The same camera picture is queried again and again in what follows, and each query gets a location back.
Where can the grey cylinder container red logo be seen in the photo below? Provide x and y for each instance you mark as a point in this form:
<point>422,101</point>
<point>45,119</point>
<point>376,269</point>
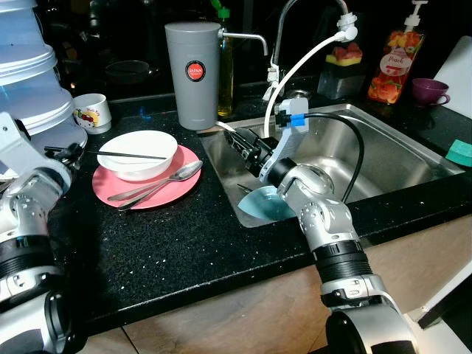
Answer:
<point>193,103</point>

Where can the white faucet diverter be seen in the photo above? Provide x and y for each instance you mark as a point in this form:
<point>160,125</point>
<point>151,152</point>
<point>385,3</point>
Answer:
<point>347,29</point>

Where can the peach soap pump bottle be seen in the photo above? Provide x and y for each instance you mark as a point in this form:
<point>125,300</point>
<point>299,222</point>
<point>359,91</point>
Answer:
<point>391,70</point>

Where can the oil bottle green cap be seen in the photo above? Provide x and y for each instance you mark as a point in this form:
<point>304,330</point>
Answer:
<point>225,81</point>

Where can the pink plate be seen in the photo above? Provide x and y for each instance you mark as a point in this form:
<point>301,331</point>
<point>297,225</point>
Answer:
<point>177,195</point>

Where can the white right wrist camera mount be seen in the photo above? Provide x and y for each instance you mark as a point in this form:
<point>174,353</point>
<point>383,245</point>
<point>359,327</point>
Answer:
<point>289,144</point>

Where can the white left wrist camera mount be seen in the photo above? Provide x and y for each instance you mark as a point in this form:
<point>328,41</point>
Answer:
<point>16,151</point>

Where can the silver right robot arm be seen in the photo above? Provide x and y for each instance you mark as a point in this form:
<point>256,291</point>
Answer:
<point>328,221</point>

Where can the red yellow sponge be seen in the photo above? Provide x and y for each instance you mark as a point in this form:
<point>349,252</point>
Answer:
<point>346,55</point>

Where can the light blue plate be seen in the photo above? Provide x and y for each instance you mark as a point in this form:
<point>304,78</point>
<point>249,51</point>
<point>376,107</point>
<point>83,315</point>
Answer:
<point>269,206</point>

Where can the white mug fruit print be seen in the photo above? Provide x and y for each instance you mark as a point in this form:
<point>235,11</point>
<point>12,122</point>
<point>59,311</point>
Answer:
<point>90,110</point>

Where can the round silver drain cap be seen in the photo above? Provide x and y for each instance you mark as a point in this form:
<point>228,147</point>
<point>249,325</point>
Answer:
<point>298,95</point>

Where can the brown wooden cabinet front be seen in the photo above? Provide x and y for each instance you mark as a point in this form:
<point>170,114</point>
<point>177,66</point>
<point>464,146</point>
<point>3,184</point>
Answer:
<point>236,310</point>

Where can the tall silver gooseneck faucet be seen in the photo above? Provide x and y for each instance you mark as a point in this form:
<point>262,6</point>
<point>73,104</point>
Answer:
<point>280,33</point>

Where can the silver metal spoon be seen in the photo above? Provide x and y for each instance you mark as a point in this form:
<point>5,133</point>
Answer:
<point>188,170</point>

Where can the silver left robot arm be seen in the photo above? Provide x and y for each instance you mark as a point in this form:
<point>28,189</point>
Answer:
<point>29,214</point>

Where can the silver metal fork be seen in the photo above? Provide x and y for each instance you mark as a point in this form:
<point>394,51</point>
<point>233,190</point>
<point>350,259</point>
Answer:
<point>147,196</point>

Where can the white bowl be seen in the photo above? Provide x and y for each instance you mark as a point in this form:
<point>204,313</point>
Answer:
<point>136,171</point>

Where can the green sponge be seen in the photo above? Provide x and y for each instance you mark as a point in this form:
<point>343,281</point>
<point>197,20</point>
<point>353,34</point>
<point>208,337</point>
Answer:
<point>461,153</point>

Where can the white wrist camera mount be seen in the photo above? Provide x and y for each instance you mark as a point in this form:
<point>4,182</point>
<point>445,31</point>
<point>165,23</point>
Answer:
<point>289,144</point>
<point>16,151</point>

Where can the purple cup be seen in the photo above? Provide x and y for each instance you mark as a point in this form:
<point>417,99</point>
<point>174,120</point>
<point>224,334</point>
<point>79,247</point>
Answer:
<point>428,92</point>

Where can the white cutting board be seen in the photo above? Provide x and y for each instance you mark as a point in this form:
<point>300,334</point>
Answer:
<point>457,74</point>

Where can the dark sponge holder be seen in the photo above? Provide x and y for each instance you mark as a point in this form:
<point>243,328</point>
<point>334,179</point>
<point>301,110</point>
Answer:
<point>339,82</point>

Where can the stainless steel sink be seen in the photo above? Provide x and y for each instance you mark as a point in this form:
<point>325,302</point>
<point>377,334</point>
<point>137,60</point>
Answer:
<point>405,147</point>

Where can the small silver tap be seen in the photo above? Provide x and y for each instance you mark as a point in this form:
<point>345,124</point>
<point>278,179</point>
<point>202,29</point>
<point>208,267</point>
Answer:
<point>247,35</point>

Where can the black chopstick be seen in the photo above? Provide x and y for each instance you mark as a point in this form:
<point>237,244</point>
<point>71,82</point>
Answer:
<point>140,156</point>

